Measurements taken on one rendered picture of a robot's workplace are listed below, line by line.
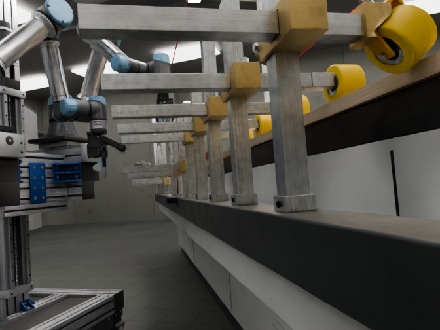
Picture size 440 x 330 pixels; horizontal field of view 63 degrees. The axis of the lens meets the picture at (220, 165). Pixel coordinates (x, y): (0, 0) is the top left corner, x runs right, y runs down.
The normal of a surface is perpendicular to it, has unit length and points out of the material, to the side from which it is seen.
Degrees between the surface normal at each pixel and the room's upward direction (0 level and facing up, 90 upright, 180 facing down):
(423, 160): 90
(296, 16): 90
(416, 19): 79
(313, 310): 90
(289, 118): 90
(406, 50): 130
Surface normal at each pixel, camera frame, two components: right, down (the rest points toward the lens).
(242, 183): 0.22, -0.07
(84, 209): -0.31, -0.04
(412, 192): -0.97, 0.06
